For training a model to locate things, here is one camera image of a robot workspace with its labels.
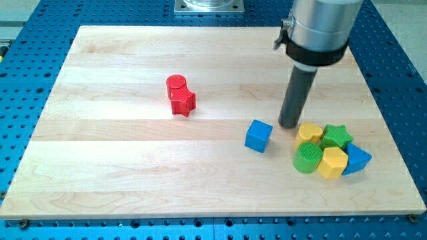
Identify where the red cylinder block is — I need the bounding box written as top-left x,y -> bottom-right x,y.
166,75 -> 187,99

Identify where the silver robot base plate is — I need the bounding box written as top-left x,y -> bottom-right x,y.
174,0 -> 245,13

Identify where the blue perforated metal table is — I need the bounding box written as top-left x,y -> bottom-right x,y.
1,1 -> 426,239

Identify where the blue triangle block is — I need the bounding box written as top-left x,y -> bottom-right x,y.
342,143 -> 372,175

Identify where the yellow heart block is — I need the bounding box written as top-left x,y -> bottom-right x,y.
294,123 -> 324,149

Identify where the green cylinder block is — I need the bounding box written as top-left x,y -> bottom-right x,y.
293,142 -> 323,174

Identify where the green star block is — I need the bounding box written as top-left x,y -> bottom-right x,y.
320,124 -> 354,149

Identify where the yellow hexagon block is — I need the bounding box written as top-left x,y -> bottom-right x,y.
317,147 -> 348,179

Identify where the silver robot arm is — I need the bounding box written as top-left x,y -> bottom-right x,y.
273,0 -> 362,72

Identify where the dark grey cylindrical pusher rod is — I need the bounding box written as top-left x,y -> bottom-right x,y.
278,64 -> 318,129

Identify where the red star block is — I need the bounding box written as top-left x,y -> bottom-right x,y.
169,87 -> 196,117

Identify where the blue cube block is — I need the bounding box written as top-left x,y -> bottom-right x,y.
244,120 -> 273,153

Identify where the light wooden board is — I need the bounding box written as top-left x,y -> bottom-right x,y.
1,26 -> 426,220

